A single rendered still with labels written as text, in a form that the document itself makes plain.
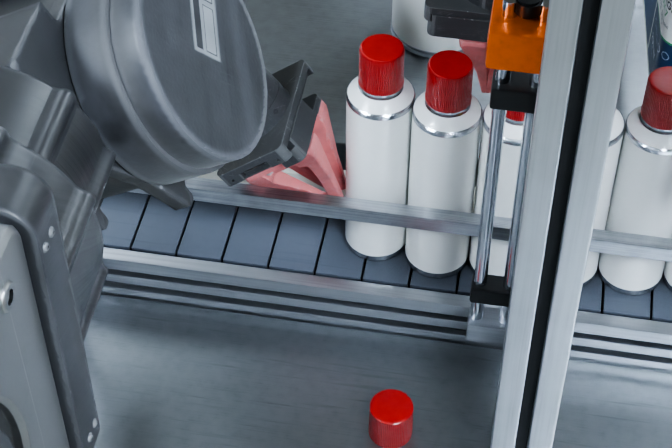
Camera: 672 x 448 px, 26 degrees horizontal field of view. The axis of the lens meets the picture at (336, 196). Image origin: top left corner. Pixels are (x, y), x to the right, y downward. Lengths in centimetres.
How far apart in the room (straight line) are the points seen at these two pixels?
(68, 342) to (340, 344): 79
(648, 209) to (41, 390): 76
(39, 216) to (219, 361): 82
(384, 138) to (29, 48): 65
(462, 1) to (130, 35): 63
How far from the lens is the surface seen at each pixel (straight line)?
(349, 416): 115
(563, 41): 82
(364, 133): 108
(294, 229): 121
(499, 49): 91
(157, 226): 122
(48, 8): 48
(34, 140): 43
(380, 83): 106
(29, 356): 39
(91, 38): 46
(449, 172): 109
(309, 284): 117
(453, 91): 104
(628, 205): 111
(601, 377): 119
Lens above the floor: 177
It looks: 46 degrees down
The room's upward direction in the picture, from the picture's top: straight up
